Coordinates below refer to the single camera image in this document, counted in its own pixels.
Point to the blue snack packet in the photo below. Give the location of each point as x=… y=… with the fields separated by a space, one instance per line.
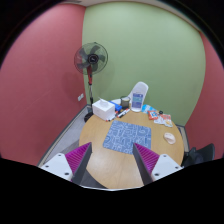
x=146 y=108

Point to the blue labelled plastic jar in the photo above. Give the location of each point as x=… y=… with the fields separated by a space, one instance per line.
x=137 y=100

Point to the beige computer mouse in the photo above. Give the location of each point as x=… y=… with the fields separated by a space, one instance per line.
x=169 y=138

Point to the blue flat box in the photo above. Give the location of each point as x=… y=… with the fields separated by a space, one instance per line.
x=117 y=107

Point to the white tissue box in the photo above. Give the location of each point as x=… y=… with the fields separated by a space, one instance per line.
x=103 y=109

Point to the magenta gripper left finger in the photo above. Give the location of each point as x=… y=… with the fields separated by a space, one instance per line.
x=72 y=165

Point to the black and red standing fan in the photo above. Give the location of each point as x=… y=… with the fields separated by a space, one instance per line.
x=89 y=59

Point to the black office chair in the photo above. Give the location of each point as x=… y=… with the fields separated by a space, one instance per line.
x=197 y=156

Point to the white wall socket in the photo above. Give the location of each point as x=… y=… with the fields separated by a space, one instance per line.
x=80 y=97

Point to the white plastic chair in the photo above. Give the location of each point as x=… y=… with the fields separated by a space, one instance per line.
x=139 y=88

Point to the orange snack packet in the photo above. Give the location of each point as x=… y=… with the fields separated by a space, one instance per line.
x=153 y=115

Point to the red marker pen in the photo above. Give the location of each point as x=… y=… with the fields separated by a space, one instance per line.
x=117 y=115

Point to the blue patterned mouse pad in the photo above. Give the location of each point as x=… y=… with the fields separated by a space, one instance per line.
x=122 y=135

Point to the black marker pen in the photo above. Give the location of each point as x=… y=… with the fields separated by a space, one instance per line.
x=123 y=113

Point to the white red snack packet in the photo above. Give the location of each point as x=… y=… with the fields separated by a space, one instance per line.
x=164 y=119

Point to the dark round cup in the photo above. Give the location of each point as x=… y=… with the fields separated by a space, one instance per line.
x=125 y=101

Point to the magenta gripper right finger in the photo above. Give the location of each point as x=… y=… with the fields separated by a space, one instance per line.
x=152 y=166

